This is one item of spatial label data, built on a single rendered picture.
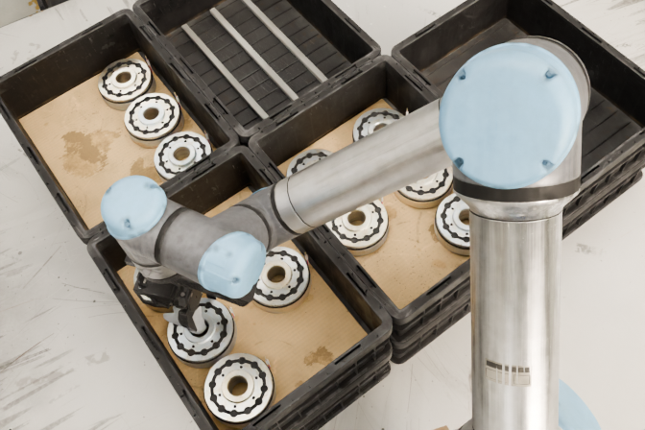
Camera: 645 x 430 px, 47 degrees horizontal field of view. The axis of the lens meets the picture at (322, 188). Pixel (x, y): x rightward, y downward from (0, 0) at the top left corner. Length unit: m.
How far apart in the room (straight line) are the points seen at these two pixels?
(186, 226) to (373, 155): 0.23
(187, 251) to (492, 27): 0.85
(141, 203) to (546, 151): 0.46
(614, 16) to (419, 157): 0.98
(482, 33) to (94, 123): 0.76
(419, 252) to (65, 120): 0.71
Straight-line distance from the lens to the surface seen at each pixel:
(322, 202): 0.89
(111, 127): 1.43
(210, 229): 0.85
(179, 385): 1.06
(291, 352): 1.15
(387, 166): 0.85
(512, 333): 0.72
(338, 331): 1.16
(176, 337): 1.17
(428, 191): 1.23
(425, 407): 1.26
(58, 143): 1.45
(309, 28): 1.50
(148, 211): 0.86
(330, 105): 1.28
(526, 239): 0.69
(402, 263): 1.20
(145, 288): 1.06
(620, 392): 1.32
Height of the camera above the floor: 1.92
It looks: 59 degrees down
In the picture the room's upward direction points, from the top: 9 degrees counter-clockwise
